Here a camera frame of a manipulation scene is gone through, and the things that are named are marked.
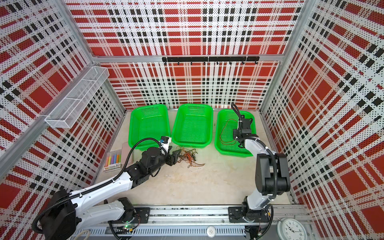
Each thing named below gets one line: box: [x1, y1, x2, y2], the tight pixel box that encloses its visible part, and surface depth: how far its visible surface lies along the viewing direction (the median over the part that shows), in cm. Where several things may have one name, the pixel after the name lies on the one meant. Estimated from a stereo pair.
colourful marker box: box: [103, 149, 122, 172], surface depth 95 cm
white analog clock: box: [276, 217, 308, 240], surface depth 68 cm
